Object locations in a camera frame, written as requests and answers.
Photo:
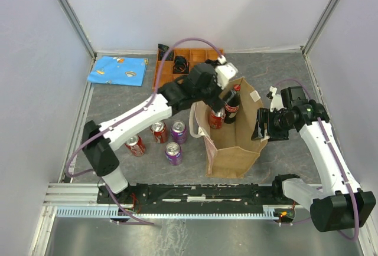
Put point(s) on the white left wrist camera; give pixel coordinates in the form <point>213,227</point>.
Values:
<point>225,72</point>

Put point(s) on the black rolled belt right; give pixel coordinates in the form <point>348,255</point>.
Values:
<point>212,62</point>

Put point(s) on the tan canvas tote bag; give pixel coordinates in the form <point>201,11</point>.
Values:
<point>230,151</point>

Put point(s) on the purple soda can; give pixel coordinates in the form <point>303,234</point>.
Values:
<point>179,132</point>
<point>173,153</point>

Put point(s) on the purple soda can rear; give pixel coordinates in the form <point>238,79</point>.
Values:
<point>179,132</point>

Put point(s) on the dark patterned tie corner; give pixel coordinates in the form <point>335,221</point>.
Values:
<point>166,52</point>

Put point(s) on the black rolled belt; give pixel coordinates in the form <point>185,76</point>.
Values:
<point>212,62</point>
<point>180,65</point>

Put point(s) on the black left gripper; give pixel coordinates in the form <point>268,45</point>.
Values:
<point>215,101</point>

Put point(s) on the blue patterned cloth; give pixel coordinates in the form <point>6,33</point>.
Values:
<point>125,71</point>

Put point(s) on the black rolled belt middle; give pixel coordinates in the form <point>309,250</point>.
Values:
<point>180,65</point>

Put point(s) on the orange compartment tray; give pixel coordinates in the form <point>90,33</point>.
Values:
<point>193,56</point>

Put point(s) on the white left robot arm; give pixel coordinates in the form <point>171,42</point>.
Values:
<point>203,83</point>

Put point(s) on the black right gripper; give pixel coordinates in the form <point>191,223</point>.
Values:
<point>264,116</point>

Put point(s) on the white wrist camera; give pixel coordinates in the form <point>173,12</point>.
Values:
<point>275,98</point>
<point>225,72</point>

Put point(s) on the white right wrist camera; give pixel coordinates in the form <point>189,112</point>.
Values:
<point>275,98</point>

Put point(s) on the red cola can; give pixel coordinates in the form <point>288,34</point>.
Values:
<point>159,131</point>
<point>216,118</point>
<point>136,145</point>

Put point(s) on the red cola can front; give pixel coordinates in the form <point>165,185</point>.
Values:
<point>136,145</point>

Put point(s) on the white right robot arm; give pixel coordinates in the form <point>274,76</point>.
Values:
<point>341,203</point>

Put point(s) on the light blue cable duct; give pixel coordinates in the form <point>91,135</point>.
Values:
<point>113,212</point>

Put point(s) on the purple soda can front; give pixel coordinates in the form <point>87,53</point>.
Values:
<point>173,153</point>

